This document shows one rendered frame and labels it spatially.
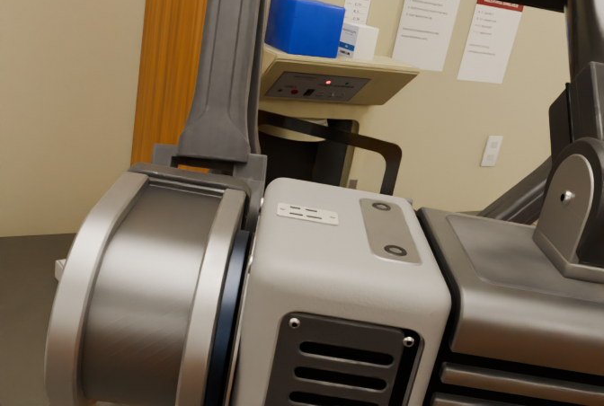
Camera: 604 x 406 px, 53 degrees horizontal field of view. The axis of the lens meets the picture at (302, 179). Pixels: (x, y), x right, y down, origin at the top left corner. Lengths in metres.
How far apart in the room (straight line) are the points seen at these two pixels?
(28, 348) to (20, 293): 0.19
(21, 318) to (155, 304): 0.98
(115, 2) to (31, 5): 0.18
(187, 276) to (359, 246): 0.09
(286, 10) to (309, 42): 0.07
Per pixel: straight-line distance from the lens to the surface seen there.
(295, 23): 1.06
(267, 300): 0.29
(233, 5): 0.58
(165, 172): 0.42
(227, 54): 0.57
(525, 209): 0.95
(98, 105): 1.55
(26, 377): 1.16
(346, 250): 0.31
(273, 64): 1.06
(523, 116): 2.36
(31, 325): 1.28
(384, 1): 1.29
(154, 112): 1.39
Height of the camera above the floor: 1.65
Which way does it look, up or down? 19 degrees down
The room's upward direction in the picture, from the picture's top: 11 degrees clockwise
